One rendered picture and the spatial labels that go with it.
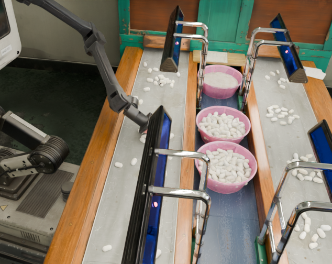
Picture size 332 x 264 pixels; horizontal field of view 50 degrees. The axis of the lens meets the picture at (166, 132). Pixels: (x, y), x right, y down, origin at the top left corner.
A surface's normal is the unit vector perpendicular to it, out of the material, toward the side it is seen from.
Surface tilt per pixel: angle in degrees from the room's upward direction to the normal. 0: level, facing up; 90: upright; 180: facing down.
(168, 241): 0
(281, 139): 0
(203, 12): 90
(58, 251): 0
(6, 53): 90
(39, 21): 90
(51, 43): 90
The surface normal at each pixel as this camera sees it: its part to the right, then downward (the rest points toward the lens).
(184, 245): 0.04, -0.77
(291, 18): -0.08, 0.63
